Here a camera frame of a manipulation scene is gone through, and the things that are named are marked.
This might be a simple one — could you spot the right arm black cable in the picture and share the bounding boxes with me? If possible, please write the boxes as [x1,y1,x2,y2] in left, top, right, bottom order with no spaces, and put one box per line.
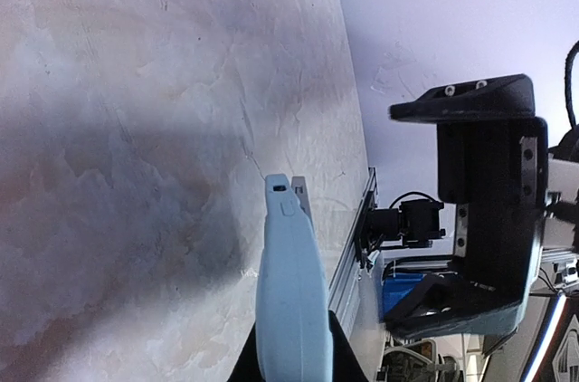
[563,40,579,128]

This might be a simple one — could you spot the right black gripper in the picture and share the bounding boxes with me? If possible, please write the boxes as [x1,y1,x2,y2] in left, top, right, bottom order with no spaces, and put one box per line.
[384,74,548,339]

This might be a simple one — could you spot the light blue phone case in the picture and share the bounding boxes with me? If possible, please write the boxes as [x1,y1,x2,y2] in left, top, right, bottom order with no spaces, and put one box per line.
[255,174,333,381]

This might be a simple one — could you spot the blue plastic bin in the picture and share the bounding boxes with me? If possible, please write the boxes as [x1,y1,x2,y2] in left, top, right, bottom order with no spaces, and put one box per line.
[382,272,436,321]

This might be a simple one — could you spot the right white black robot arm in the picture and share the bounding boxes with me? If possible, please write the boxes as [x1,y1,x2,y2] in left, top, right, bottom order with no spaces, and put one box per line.
[384,74,578,339]

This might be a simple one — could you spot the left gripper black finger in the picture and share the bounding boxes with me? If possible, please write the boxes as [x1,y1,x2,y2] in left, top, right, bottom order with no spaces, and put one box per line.
[228,310,368,382]

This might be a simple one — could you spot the black smartphone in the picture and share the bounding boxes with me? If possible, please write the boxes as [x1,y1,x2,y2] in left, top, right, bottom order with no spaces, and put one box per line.
[291,176,312,219]

